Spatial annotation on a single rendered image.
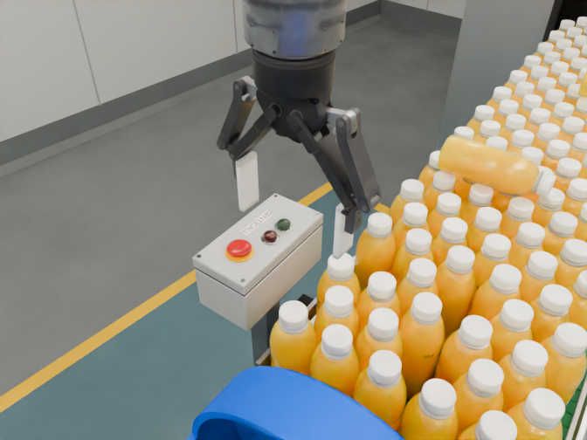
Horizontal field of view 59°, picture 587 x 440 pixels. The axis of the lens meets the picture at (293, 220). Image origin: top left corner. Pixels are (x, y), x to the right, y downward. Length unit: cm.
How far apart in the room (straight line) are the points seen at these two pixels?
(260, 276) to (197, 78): 320
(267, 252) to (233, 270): 6
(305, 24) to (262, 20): 3
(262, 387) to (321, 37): 30
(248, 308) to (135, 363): 134
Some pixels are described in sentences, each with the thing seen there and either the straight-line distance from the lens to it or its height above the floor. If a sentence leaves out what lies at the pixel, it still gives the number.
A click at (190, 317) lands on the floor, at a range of 216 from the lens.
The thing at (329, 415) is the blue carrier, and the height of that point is 123.
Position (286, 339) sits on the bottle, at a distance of 71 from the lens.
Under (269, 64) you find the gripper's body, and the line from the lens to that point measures 46.
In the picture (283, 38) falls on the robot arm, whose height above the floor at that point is 147.
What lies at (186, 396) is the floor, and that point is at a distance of 194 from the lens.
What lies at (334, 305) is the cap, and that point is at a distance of 71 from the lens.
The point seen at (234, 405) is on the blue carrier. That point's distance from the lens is 48.
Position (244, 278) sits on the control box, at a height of 110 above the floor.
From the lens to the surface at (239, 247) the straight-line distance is 76.
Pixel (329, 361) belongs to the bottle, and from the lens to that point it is 69.
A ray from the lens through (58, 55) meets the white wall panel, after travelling 331.
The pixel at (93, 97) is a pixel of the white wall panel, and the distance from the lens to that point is 347.
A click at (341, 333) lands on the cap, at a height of 109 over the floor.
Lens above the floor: 162
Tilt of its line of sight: 39 degrees down
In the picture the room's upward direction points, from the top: straight up
